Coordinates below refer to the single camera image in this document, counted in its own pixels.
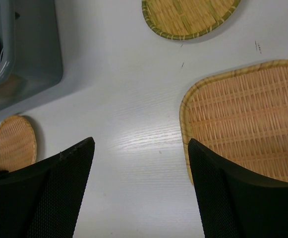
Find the round yellow-green woven tray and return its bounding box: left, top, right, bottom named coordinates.
left=142, top=0, right=240, bottom=41

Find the round orange woven tray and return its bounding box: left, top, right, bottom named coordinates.
left=0, top=116, right=37, bottom=172

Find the rounded tan woven tray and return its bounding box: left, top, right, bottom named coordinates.
left=179, top=59, right=288, bottom=182

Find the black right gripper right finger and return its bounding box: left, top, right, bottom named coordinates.
left=188, top=139, right=288, bottom=238

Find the grey plastic bin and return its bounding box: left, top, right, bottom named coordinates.
left=0, top=0, right=63, bottom=111

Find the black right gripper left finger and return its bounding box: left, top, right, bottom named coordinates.
left=0, top=137, right=95, bottom=238

